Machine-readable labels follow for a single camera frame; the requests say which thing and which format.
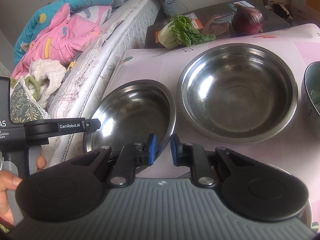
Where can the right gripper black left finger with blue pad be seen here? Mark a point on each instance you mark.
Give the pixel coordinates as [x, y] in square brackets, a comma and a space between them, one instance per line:
[131, 157]

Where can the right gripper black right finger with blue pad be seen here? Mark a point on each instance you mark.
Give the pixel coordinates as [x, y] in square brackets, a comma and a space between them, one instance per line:
[193, 156]

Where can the small shallow steel plate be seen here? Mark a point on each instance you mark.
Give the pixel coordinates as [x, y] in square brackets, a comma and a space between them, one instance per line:
[130, 113]

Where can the large steel bowl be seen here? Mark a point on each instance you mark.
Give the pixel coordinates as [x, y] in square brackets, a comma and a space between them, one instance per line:
[237, 93]

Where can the teal ceramic bowl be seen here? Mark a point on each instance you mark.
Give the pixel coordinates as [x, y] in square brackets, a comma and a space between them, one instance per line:
[310, 96]

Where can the person's left hand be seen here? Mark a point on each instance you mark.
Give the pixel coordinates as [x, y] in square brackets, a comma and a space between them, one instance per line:
[8, 182]

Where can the green leaf-print pillow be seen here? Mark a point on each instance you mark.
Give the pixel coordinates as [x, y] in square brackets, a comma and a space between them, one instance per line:
[23, 106]

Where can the white fluffy towel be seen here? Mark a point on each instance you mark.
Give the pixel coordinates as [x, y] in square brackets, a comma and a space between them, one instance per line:
[46, 77]

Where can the pink cartoon blanket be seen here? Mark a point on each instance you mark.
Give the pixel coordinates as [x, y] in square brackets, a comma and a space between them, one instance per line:
[66, 36]

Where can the green leafy cabbage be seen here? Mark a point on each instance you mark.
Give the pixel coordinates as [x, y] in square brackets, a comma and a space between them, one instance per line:
[180, 31]

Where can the white quilted mattress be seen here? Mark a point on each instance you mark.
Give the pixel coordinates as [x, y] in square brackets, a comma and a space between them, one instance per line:
[85, 84]

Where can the Philips product box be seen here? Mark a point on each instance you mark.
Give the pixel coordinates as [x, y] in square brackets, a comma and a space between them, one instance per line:
[217, 20]

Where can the red onion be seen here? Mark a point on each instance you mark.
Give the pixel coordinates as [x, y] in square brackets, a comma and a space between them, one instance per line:
[247, 20]

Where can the teal cartoon blanket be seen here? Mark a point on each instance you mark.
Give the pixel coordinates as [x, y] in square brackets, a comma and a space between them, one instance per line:
[42, 18]

